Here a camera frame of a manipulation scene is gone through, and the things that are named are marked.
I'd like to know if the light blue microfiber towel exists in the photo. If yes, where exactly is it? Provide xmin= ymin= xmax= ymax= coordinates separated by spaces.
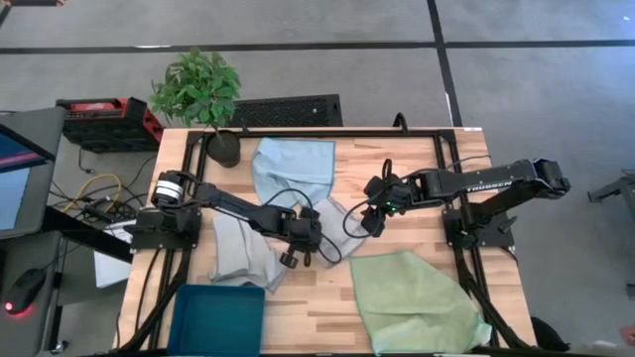
xmin=250 ymin=136 xmax=337 ymax=210

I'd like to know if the green microfiber towel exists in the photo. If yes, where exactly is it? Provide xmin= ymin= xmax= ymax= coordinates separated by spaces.
xmin=347 ymin=249 xmax=494 ymax=356

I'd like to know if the black mesh computer case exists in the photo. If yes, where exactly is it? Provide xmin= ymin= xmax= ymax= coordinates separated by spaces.
xmin=228 ymin=93 xmax=345 ymax=129

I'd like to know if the teal plastic bin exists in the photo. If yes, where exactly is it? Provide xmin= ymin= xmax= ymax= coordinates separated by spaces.
xmin=166 ymin=283 xmax=267 ymax=357

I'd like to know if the green potted plant black pot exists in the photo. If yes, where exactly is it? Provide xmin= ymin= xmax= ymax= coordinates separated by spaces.
xmin=147 ymin=47 xmax=244 ymax=170

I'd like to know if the white paper sheet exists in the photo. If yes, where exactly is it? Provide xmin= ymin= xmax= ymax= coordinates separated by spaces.
xmin=92 ymin=219 xmax=134 ymax=290

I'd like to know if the person's foot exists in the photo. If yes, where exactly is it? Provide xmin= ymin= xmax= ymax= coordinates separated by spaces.
xmin=529 ymin=315 xmax=572 ymax=353

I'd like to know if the black desk support beam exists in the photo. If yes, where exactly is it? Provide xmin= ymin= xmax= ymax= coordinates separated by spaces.
xmin=42 ymin=205 xmax=135 ymax=265

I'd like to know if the red black tool case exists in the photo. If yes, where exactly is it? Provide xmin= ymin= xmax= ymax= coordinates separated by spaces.
xmin=55 ymin=96 xmax=166 ymax=154

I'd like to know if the grey metal stand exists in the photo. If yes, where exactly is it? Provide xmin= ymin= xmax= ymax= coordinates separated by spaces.
xmin=586 ymin=168 xmax=635 ymax=205

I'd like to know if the black computer mouse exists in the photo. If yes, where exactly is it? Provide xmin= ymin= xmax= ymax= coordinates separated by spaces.
xmin=3 ymin=267 xmax=49 ymax=317

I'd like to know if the computer monitor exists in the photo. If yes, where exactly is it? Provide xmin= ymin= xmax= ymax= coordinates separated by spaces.
xmin=0 ymin=122 xmax=57 ymax=242

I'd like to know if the grey desk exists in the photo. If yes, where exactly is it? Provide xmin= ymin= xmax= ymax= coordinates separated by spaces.
xmin=0 ymin=105 xmax=68 ymax=357

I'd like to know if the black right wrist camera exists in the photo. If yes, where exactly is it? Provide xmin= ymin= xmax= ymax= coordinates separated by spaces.
xmin=360 ymin=204 xmax=387 ymax=239

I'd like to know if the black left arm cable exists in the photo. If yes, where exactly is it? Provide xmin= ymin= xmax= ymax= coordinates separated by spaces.
xmin=261 ymin=186 xmax=344 ymax=266

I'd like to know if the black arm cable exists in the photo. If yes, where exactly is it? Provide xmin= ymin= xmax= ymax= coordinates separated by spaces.
xmin=261 ymin=186 xmax=344 ymax=266
xmin=340 ymin=157 xmax=398 ymax=240

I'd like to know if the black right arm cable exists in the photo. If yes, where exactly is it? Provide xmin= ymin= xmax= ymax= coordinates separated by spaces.
xmin=340 ymin=157 xmax=398 ymax=240

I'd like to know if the black cable hook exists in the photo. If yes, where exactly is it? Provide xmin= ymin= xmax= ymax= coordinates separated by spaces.
xmin=392 ymin=111 xmax=411 ymax=136

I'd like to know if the black aluminium table frame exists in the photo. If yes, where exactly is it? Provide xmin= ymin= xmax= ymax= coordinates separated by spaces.
xmin=116 ymin=126 xmax=535 ymax=354

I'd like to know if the yellow cable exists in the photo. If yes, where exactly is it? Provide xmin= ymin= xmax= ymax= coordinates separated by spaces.
xmin=60 ymin=172 xmax=123 ymax=215

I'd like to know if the black cable bundle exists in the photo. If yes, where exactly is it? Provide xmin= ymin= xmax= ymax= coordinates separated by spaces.
xmin=49 ymin=146 xmax=160 ymax=224

